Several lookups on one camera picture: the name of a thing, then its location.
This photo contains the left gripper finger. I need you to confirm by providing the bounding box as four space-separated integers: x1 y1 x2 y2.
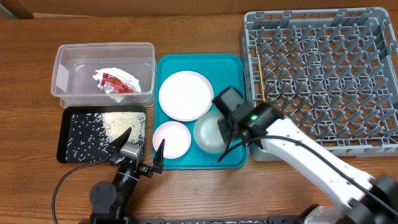
152 139 165 174
108 128 132 149

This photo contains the small pink plate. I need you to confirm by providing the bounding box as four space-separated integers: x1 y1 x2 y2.
152 121 192 159

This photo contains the grey bowl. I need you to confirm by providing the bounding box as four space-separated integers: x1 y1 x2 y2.
193 111 226 154

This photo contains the red snack wrapper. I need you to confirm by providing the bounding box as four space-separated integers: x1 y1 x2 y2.
99 73 136 93

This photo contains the white napkin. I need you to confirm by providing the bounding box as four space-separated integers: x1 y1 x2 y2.
93 67 141 103

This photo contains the large white plate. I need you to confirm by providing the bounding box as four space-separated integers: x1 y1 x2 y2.
159 71 214 121

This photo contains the wooden chopstick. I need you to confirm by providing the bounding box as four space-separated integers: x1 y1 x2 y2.
257 54 266 102

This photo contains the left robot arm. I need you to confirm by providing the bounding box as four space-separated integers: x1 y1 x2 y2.
90 128 165 223

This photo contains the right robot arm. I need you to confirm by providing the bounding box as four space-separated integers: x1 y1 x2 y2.
213 86 397 223

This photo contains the grey dishwasher rack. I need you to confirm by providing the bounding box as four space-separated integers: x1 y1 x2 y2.
241 7 397 157

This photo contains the black tray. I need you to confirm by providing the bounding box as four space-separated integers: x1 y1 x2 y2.
57 106 147 163

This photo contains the clear plastic bin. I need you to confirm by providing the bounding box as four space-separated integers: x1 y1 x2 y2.
51 42 156 108

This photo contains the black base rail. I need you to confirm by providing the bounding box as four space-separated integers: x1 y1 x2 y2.
79 215 303 224

